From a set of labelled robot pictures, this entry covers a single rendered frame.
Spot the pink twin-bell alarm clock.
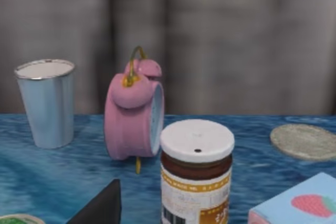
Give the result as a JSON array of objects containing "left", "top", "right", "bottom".
[{"left": 103, "top": 46, "right": 165, "bottom": 174}]

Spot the white-lidded brown sauce jar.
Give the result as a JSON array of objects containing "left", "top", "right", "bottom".
[{"left": 160, "top": 119, "right": 235, "bottom": 224}]

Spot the round grey-green woven coaster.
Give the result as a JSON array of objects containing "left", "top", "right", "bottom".
[{"left": 270, "top": 124, "right": 336, "bottom": 161}]

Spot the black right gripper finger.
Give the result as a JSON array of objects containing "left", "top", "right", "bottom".
[{"left": 66, "top": 178, "right": 122, "bottom": 224}]

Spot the light blue metal cup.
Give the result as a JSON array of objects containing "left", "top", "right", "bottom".
[{"left": 14, "top": 59, "right": 76, "bottom": 150}]

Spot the light blue strawberry-print box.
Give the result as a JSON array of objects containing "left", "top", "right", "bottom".
[{"left": 248, "top": 172, "right": 336, "bottom": 224}]

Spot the green-rimmed white round lid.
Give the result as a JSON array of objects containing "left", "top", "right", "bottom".
[{"left": 0, "top": 214, "right": 45, "bottom": 224}]

